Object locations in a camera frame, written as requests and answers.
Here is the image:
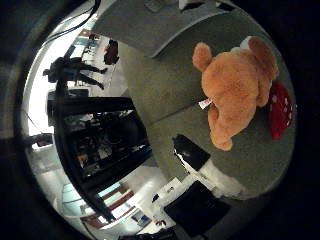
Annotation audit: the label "black bag on floor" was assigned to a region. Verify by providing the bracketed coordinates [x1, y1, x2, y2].
[103, 39, 120, 66]

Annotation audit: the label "red mushroom plush white dots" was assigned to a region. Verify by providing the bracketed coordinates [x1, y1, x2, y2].
[268, 81, 296, 141]

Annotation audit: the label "olive green table cloth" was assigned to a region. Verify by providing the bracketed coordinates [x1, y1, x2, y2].
[118, 6, 298, 201]

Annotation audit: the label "black metal frame stand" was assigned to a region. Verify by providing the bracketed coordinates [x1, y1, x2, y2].
[48, 79, 154, 222]

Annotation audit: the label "orange teddy bear white hat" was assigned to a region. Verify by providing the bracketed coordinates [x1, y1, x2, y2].
[191, 35, 280, 152]

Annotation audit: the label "black cable bundle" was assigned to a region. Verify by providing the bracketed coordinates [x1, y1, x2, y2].
[43, 0, 103, 45]

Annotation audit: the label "standing person in dark clothes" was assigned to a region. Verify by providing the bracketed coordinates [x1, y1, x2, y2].
[42, 56, 108, 90]

